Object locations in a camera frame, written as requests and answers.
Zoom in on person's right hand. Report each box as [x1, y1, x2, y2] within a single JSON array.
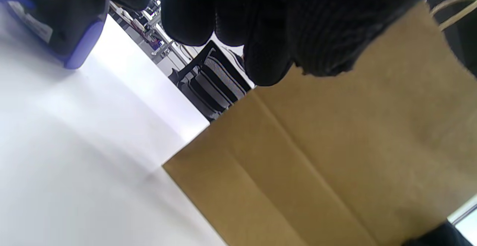
[[402, 221, 474, 246]]

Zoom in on black barcode scanner blue trim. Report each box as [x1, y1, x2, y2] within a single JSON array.
[[0, 0, 109, 70]]

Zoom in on black mesh office chair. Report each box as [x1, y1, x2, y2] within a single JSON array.
[[168, 40, 255, 122]]

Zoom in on brown paper bag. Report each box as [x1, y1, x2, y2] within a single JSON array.
[[162, 0, 477, 246]]

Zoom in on person's left hand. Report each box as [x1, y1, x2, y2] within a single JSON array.
[[96, 0, 477, 87]]

